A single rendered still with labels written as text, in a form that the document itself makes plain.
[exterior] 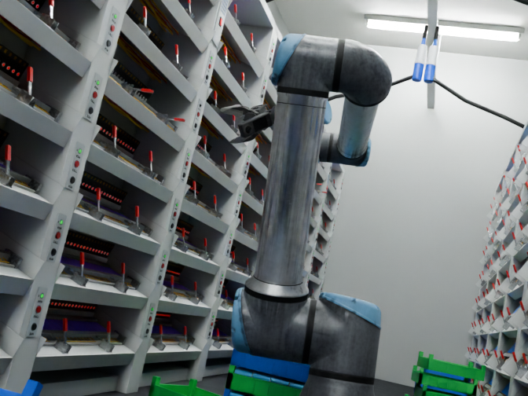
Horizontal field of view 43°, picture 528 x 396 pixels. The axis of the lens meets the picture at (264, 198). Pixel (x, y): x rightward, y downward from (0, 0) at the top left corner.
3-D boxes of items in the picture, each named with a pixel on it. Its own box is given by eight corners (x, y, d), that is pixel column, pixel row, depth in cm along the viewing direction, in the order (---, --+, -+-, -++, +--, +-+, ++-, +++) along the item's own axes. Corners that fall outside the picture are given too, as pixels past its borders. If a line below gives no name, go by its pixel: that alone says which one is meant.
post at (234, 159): (202, 380, 298) (279, 30, 325) (195, 382, 289) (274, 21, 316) (161, 370, 303) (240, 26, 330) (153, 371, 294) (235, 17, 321)
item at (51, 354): (128, 364, 224) (149, 328, 225) (25, 372, 167) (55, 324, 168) (83, 332, 230) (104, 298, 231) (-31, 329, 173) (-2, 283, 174)
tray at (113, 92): (179, 152, 236) (192, 129, 237) (99, 90, 179) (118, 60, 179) (135, 127, 242) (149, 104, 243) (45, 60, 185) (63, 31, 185)
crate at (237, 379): (319, 404, 239) (323, 381, 240) (309, 409, 220) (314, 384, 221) (240, 384, 247) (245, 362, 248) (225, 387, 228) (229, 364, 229)
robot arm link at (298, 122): (299, 374, 150) (347, 34, 138) (223, 361, 151) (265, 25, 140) (303, 349, 165) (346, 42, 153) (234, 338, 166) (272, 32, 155)
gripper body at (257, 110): (258, 126, 225) (289, 122, 219) (246, 136, 218) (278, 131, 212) (251, 105, 222) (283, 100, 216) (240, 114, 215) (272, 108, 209)
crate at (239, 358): (323, 381, 240) (328, 359, 241) (314, 384, 221) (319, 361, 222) (245, 362, 248) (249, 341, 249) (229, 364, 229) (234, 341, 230)
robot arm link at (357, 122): (401, 35, 141) (370, 140, 207) (343, 28, 142) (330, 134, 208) (396, 86, 138) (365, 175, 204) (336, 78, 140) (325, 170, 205)
